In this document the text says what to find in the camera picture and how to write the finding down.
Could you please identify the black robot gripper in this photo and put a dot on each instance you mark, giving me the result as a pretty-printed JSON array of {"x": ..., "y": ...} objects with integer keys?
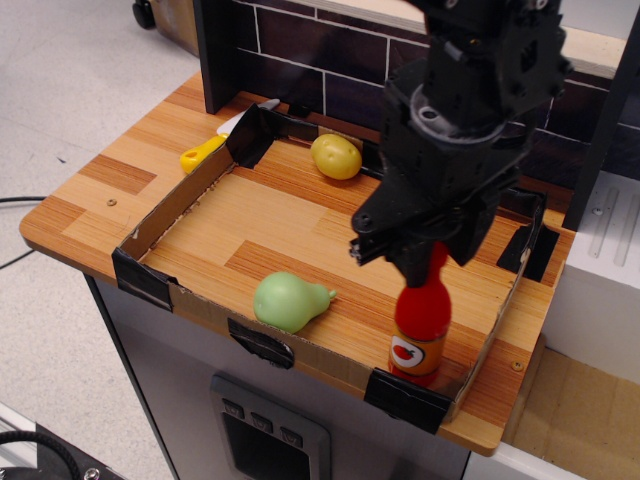
[{"x": 434, "y": 187}]

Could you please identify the red hot sauce bottle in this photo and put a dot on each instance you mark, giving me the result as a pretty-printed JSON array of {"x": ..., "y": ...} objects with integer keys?
[{"x": 422, "y": 319}]

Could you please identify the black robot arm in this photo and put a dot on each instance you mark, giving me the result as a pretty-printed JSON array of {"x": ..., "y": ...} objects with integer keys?
[{"x": 455, "y": 126}]

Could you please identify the green toy pear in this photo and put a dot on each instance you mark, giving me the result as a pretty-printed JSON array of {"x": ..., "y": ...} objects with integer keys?
[{"x": 285, "y": 301}]

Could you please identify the white toy sink counter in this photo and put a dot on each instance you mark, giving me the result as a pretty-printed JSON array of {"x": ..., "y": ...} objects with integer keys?
[{"x": 594, "y": 314}]

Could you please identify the wooden shelf ledge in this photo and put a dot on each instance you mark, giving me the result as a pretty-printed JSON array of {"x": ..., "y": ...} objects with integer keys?
[{"x": 591, "y": 53}]

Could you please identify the grey oven control panel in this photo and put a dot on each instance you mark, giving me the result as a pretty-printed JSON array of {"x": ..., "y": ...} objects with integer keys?
[{"x": 263, "y": 439}]

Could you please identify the black caster wheel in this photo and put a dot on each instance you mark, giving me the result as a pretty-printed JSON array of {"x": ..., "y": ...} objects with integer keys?
[{"x": 143, "y": 14}]

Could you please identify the black vertical post right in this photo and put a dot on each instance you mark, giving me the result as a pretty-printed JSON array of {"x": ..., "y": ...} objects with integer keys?
[{"x": 624, "y": 79}]

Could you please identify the black vertical post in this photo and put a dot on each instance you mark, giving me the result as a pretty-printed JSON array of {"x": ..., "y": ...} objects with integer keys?
[
  {"x": 226, "y": 35},
  {"x": 624, "y": 79}
]

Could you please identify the yellow handled toy knife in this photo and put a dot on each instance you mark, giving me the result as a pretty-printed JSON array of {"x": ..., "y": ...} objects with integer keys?
[{"x": 192, "y": 158}]

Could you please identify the black vertical post left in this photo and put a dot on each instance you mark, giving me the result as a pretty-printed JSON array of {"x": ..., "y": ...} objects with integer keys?
[{"x": 226, "y": 35}]

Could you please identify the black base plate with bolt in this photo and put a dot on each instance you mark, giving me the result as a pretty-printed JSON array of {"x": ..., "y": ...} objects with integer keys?
[{"x": 51, "y": 463}]

